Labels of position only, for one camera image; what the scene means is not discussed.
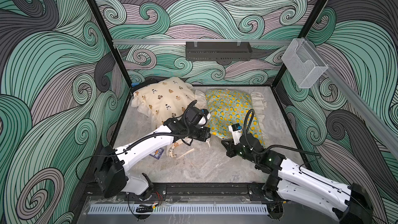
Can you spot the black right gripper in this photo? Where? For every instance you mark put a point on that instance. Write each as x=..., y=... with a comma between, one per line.
x=230, y=146

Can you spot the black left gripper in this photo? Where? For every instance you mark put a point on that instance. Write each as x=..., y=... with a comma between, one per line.
x=203, y=136

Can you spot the cream animal print pillow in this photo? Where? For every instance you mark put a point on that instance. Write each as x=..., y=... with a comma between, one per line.
x=167, y=99

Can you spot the lemon print ruffled pillow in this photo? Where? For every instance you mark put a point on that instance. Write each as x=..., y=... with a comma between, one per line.
x=228, y=107

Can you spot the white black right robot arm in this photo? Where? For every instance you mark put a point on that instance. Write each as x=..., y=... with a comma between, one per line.
x=289, y=182

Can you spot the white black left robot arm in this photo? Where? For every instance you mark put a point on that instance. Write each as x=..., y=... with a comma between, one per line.
x=112, y=166

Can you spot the small blue printed card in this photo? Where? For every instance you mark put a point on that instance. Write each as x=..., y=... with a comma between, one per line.
x=157, y=153

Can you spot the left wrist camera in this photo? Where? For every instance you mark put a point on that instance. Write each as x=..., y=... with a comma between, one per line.
x=197, y=117

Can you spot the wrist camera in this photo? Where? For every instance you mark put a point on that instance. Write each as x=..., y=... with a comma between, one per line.
x=236, y=132
x=197, y=117

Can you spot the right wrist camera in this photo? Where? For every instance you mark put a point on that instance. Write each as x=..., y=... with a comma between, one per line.
x=236, y=132

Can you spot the black front mounting rail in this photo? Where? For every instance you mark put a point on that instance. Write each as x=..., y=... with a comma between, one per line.
x=205, y=189

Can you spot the black perforated wall tray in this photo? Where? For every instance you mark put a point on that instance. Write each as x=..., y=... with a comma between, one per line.
x=220, y=52

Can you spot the clear plastic wall bin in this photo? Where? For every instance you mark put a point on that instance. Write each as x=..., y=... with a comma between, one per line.
x=304, y=63

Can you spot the white slotted cable duct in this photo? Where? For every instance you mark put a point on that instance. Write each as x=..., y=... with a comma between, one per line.
x=186, y=209

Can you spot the aluminium rail back wall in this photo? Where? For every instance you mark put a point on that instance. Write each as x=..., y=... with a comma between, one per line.
x=157, y=41

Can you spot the aluminium rail wall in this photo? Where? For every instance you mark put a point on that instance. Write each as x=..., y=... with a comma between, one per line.
x=157, y=41
x=347, y=79

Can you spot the aluminium rail right wall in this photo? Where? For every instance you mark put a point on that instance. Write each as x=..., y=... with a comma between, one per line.
x=347, y=79

